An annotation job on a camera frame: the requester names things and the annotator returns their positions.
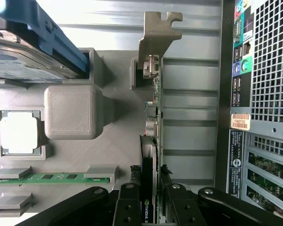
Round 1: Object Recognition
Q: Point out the grey printed parts rack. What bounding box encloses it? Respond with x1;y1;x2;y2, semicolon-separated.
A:
0;48;165;226

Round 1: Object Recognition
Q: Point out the green RAM stick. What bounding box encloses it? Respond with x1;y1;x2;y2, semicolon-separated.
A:
0;172;111;184

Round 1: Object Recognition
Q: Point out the orange barcode sticker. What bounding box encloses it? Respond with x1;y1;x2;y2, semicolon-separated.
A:
230;113;251;129

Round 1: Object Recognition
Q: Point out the silver CPU chip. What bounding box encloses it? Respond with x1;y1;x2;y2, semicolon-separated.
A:
0;110;42;156

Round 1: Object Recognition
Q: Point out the black open PC case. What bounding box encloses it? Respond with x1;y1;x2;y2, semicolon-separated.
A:
214;0;283;222

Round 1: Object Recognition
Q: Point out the hard disk in blue caddy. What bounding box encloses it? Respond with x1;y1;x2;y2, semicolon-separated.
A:
0;0;89;82

